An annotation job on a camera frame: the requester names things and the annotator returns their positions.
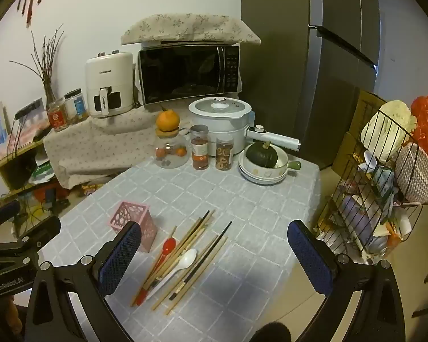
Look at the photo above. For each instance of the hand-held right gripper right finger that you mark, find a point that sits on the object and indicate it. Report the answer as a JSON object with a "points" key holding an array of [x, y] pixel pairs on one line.
{"points": [[308, 256]]}

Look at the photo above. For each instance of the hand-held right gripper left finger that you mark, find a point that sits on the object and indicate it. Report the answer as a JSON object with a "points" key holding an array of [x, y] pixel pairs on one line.
{"points": [[123, 253]]}

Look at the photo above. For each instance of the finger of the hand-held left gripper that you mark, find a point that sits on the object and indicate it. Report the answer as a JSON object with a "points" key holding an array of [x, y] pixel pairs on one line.
{"points": [[44, 228], [5, 212]]}

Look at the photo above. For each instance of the pink perforated utensil holder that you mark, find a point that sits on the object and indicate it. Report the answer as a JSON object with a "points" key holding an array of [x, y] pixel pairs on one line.
{"points": [[148, 229]]}

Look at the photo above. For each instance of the white plastic spoon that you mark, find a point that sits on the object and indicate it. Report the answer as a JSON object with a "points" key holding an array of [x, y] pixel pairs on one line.
{"points": [[188, 257]]}

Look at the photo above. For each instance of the black chopstick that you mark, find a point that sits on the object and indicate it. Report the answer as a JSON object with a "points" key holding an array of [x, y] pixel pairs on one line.
{"points": [[204, 218], [219, 238]]}

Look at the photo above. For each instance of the red plastic spoon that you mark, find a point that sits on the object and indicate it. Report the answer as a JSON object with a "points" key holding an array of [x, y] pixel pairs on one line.
{"points": [[169, 245]]}

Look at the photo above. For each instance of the wooden shelf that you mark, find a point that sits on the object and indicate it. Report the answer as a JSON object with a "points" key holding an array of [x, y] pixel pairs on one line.
{"points": [[21, 148]]}

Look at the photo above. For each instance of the stack of white plates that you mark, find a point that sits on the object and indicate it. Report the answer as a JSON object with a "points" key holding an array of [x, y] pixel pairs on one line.
{"points": [[262, 179]]}

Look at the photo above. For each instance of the floral cloth under appliances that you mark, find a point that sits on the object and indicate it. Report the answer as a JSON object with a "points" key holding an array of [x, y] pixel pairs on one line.
{"points": [[103, 142]]}

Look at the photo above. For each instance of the black bar device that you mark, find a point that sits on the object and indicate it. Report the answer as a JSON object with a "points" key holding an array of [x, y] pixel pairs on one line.
{"points": [[27, 109]]}

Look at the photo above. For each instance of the glass teapot with wooden lid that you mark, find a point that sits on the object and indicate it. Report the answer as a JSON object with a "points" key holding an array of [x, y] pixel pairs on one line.
{"points": [[171, 158]]}

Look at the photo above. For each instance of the small tangerine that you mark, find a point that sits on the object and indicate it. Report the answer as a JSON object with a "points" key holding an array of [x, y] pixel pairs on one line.
{"points": [[160, 152], [180, 151]]}

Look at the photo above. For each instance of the red label glass jar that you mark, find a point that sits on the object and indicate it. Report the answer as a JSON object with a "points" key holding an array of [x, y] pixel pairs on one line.
{"points": [[58, 115]]}

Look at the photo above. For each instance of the dark green pumpkin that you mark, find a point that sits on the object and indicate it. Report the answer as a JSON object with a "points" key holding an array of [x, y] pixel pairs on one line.
{"points": [[261, 155]]}

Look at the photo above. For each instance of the blue label glass jar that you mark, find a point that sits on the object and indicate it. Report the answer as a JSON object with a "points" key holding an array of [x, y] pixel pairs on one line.
{"points": [[75, 107]]}

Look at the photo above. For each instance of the jar of red spice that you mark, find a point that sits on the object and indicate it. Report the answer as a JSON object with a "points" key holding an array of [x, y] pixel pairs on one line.
{"points": [[199, 149]]}

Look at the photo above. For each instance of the jar of dried slices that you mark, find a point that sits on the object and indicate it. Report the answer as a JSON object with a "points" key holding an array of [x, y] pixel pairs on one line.
{"points": [[224, 155]]}

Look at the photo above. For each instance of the woven basket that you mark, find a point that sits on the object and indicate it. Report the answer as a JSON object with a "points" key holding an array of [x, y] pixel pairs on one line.
{"points": [[415, 174]]}

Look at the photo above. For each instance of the large orange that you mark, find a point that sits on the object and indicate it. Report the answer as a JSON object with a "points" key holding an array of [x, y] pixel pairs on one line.
{"points": [[167, 120]]}

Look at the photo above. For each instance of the cardboard boxes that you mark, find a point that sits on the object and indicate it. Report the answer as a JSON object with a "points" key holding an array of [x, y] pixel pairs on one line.
{"points": [[360, 121]]}

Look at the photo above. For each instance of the vase of dried branches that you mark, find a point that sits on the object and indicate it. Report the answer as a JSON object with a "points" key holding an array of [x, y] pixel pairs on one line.
{"points": [[48, 67]]}

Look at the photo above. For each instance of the cream bag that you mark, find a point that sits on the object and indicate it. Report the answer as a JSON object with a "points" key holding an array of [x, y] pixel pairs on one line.
{"points": [[388, 124]]}

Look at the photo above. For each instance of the white electric cooking pot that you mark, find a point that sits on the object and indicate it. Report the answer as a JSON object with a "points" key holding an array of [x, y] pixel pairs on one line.
{"points": [[221, 124]]}

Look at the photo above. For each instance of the white air fryer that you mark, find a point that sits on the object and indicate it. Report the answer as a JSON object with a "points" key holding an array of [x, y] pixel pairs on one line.
{"points": [[108, 74]]}

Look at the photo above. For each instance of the red plastic bag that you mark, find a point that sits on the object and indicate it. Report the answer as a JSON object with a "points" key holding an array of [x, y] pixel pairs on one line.
{"points": [[426, 114]]}

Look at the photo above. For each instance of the black microwave oven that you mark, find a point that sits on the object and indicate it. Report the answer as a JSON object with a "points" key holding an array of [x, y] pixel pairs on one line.
{"points": [[182, 73]]}

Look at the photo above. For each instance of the grey refrigerator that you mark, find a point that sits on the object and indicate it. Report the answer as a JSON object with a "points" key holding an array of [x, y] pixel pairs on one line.
{"points": [[281, 60]]}

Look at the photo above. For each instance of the floral microwave cover cloth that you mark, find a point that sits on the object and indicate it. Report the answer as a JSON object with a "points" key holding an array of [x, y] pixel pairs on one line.
{"points": [[189, 26]]}

